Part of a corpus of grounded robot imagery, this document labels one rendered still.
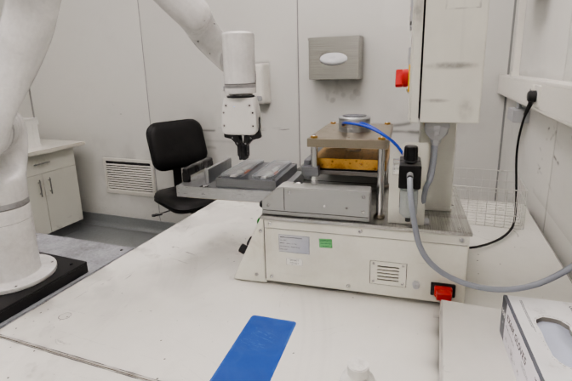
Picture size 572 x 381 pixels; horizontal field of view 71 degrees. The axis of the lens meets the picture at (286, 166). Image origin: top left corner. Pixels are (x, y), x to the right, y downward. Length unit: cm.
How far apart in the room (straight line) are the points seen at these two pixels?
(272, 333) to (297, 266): 19
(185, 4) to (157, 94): 219
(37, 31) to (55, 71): 282
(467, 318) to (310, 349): 30
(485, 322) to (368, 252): 26
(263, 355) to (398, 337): 27
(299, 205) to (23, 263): 67
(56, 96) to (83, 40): 57
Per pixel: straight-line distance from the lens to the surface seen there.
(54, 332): 101
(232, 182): 104
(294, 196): 93
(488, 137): 256
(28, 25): 105
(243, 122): 108
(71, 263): 122
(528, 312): 81
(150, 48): 321
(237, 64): 106
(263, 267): 101
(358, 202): 90
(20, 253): 116
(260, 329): 88
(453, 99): 86
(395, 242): 92
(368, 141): 89
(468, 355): 80
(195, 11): 104
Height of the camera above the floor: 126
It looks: 13 degrees down
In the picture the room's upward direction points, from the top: 1 degrees counter-clockwise
